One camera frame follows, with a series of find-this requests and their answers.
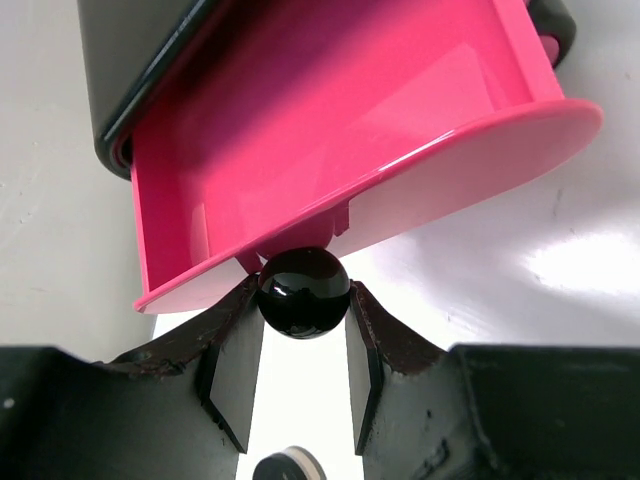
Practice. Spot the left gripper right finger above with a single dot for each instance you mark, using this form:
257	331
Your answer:
376	339

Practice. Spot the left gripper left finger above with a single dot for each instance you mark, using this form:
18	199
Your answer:
223	343

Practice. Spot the black round compact jar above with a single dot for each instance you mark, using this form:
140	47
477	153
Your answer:
291	463

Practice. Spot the black drawer organizer box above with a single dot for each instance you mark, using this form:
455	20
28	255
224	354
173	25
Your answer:
135	65

